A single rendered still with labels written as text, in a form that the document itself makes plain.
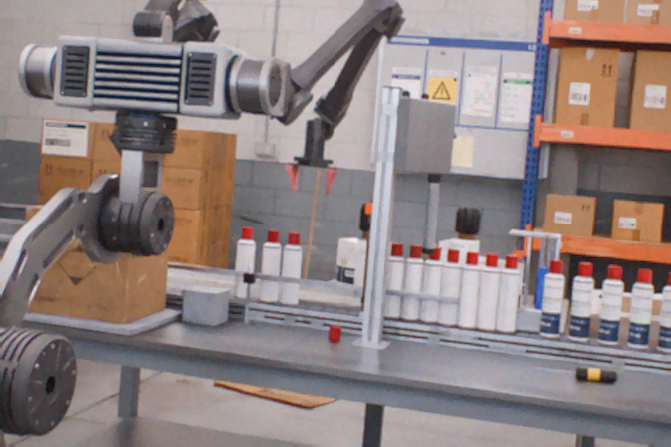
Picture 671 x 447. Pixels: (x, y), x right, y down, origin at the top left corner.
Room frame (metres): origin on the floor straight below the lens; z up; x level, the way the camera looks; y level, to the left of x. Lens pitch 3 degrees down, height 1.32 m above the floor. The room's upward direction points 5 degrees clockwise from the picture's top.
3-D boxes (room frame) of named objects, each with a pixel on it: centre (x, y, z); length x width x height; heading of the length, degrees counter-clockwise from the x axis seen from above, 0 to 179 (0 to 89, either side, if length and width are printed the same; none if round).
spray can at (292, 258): (2.63, 0.13, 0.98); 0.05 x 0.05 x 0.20
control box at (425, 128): (2.46, -0.19, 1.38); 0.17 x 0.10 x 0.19; 130
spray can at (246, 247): (2.67, 0.26, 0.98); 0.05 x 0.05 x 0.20
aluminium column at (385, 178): (2.42, -0.11, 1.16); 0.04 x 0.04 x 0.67; 75
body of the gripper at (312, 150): (2.64, 0.09, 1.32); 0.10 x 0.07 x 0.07; 76
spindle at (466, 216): (3.11, -0.43, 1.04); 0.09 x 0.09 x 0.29
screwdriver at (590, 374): (2.20, -0.59, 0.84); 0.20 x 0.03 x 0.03; 82
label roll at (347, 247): (3.18, -0.10, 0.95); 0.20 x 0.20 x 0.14
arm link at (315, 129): (2.65, 0.09, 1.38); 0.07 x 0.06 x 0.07; 167
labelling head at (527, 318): (2.55, -0.54, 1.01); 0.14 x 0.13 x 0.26; 75
